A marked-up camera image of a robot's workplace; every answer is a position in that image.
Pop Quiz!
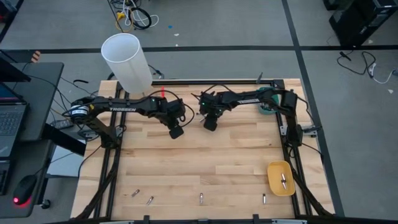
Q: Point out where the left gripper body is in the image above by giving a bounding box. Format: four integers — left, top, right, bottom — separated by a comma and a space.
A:
155, 98, 187, 129

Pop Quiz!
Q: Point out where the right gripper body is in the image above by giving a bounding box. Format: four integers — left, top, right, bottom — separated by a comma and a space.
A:
199, 91, 225, 117

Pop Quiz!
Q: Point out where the teal plastic bin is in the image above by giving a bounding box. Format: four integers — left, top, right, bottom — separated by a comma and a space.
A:
257, 86, 280, 115

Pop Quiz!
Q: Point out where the white shade wooden lamp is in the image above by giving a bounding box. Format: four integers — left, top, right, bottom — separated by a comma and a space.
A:
101, 32, 156, 102

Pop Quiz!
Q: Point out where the yellow plastic bin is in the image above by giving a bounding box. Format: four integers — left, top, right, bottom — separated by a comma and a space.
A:
266, 160, 297, 197

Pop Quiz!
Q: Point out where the black remote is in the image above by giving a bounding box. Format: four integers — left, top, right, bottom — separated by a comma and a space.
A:
51, 119, 75, 130

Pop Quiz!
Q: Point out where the black desk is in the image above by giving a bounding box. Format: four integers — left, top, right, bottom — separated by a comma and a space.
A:
0, 62, 87, 218

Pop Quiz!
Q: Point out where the black computer mouse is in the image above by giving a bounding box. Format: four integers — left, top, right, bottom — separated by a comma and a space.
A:
12, 174, 38, 205

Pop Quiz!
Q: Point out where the black laptop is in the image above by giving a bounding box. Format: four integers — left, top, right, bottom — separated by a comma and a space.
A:
0, 82, 29, 161

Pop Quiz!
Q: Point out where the black monitor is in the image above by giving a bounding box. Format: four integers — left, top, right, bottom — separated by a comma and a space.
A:
0, 51, 32, 83

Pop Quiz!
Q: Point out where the black computer tower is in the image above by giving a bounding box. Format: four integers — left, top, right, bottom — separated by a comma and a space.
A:
323, 0, 398, 48

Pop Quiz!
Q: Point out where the black aluminium table frame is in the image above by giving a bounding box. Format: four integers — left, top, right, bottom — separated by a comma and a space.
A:
74, 78, 335, 224

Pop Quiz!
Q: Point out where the black coiled cable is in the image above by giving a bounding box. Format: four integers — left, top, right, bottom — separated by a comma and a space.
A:
129, 6, 152, 30

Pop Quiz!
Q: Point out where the yellow cable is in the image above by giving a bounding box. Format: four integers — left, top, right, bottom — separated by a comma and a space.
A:
115, 11, 133, 34

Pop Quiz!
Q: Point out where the white cable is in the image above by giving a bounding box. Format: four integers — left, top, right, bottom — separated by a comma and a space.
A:
123, 0, 160, 28
368, 63, 398, 85

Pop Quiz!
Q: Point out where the black floor cable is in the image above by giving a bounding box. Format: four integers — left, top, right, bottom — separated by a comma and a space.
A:
337, 51, 377, 76

